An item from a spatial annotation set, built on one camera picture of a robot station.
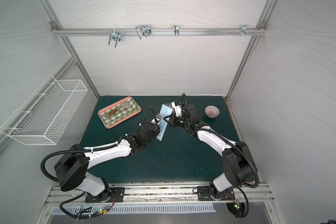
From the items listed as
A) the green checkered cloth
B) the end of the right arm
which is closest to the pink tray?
the green checkered cloth

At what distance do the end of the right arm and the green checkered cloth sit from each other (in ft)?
1.42

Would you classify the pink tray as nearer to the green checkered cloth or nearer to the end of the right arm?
the green checkered cloth

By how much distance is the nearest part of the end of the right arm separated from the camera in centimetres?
66

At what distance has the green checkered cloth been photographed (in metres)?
1.06

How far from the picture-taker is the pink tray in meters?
1.06

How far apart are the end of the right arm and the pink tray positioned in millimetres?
420
